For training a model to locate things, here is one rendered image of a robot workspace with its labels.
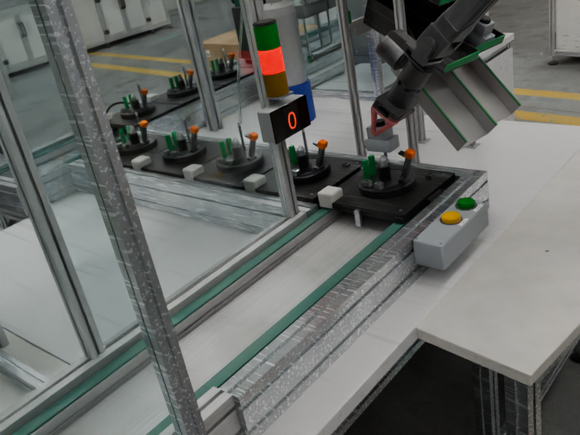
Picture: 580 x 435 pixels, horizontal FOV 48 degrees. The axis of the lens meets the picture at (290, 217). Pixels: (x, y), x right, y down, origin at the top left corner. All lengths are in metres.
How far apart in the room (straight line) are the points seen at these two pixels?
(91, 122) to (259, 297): 0.71
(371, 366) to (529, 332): 0.29
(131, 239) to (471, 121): 1.19
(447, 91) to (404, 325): 0.75
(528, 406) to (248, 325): 0.53
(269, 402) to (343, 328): 0.21
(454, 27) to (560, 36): 4.54
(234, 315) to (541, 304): 0.60
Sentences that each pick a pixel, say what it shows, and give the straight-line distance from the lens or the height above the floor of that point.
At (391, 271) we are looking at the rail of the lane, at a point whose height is 0.93.
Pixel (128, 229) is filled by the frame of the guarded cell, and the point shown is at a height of 1.33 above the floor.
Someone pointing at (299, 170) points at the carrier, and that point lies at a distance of 1.74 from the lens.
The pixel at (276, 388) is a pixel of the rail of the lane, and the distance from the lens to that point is 1.13.
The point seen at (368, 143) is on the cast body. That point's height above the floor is 1.09.
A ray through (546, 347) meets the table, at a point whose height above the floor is 0.86.
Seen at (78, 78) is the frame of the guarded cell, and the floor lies 1.51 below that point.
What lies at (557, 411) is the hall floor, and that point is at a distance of 2.39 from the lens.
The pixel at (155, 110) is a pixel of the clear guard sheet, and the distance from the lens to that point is 1.26.
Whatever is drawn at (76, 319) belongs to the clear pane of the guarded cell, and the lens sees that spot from 0.80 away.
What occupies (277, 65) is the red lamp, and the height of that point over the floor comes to 1.33.
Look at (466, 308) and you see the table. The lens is 1.35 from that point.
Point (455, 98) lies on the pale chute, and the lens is 1.83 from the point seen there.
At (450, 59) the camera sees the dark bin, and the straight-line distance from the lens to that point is 1.73.
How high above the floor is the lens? 1.64
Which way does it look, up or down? 26 degrees down
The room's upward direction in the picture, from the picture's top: 11 degrees counter-clockwise
